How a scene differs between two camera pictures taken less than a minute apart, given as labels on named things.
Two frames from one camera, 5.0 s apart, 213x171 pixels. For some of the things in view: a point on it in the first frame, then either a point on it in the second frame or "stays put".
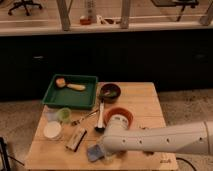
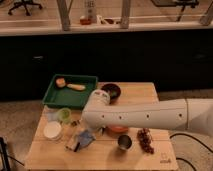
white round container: [52, 130] stays put
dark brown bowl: [109, 92] stays put
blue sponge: [94, 153] → [86, 137]
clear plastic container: [51, 116] stays put
